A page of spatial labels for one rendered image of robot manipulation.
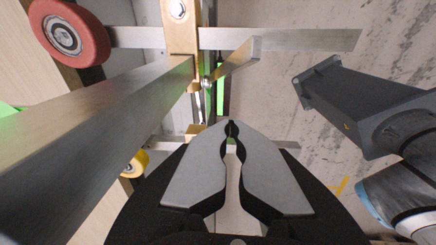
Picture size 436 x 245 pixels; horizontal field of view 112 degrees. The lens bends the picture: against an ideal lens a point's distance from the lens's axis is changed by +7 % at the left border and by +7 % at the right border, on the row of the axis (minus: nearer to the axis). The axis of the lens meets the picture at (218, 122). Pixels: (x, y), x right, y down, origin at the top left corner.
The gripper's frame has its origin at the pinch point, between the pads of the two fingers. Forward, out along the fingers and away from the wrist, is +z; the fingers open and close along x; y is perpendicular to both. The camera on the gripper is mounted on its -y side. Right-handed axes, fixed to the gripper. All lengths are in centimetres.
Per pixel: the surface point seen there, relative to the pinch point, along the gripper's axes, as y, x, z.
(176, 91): -1.1, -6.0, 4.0
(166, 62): -3.5, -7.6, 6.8
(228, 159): 110, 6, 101
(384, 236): 238, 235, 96
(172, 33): -6.4, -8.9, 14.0
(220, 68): -3.3, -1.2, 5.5
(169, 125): 27, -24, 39
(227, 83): 5.6, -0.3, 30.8
